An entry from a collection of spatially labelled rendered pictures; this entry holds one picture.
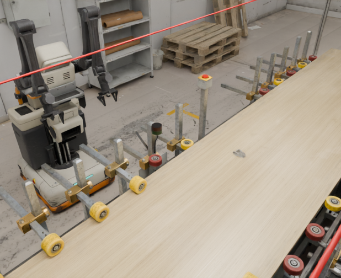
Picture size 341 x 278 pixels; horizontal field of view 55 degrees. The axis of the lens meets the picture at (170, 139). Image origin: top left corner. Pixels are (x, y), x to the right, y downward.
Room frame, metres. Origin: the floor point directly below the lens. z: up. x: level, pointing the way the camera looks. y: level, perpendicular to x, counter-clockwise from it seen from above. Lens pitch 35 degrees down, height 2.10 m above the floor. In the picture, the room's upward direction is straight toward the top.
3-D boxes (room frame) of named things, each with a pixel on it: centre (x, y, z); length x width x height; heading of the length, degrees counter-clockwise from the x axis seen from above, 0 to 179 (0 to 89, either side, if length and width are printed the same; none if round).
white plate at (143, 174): (1.63, 0.11, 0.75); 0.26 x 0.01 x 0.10; 138
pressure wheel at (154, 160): (1.52, 0.09, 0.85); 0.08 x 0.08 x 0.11
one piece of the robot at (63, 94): (2.08, 0.76, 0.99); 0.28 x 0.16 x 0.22; 134
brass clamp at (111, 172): (1.39, 0.30, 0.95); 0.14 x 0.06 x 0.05; 138
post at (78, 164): (1.22, 0.45, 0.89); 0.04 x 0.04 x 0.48; 48
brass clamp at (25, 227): (1.02, 0.63, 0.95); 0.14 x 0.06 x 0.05; 138
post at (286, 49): (2.89, -1.06, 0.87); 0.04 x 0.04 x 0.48; 48
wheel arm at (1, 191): (1.04, 0.69, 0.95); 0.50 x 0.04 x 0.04; 48
